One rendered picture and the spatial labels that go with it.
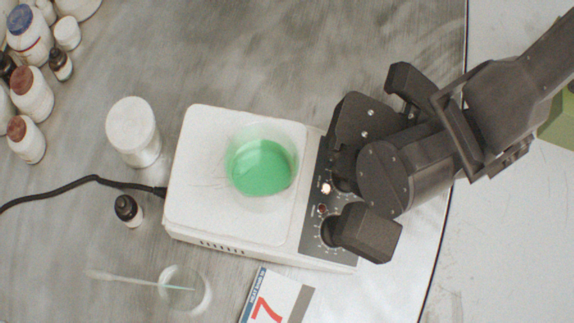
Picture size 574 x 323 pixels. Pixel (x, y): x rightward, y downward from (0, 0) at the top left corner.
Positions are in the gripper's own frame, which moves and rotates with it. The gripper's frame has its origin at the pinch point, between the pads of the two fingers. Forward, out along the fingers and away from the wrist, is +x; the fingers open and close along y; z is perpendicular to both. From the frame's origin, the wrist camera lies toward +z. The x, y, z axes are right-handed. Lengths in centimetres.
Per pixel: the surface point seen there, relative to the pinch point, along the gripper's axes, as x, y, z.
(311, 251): 4.0, 8.4, -0.4
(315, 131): 4.2, -2.3, 3.7
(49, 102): 24.9, 3.2, 29.3
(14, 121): 20.4, 9.0, 33.5
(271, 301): 8.4, 14.1, -0.9
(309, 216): 4.0, 5.4, 1.2
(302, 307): 8.4, 13.3, -4.7
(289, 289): 8.6, 11.9, -2.4
